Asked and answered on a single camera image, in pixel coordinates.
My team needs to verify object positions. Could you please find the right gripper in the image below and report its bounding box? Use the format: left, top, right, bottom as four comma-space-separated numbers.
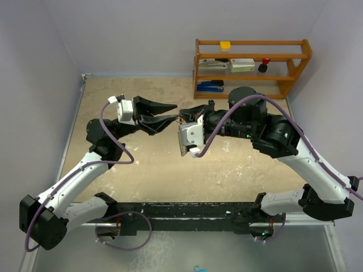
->
180, 99, 255, 139

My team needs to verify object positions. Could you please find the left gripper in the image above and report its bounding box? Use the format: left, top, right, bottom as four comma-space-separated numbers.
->
111, 97, 179, 141

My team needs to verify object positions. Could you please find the red grey key holder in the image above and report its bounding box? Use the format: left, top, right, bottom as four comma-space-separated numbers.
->
177, 116, 188, 157

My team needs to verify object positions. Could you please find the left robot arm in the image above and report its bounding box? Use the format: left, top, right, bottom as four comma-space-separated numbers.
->
19, 95, 178, 253

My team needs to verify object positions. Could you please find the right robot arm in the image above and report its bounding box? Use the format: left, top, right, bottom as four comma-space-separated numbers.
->
179, 87, 359, 222

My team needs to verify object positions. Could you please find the blue stapler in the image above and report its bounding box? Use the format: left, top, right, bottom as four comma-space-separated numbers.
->
196, 80, 224, 92

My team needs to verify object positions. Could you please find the grey stapler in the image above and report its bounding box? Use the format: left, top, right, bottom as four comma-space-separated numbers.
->
199, 58, 229, 70

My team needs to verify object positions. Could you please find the white cardboard box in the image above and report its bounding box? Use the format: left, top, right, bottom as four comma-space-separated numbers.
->
229, 58, 255, 73

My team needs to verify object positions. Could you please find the yellow block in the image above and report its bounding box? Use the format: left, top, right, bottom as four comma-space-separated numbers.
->
220, 41, 231, 52

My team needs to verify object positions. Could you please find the wooden shelf rack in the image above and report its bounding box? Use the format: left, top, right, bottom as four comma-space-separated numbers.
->
193, 39, 313, 99

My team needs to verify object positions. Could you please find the blue object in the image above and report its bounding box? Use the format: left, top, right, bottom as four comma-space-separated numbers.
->
193, 265, 208, 272

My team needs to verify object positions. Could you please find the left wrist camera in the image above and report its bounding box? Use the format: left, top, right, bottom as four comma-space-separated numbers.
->
108, 95, 135, 125

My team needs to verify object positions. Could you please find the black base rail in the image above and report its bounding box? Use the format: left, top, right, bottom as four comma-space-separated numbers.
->
92, 202, 285, 236

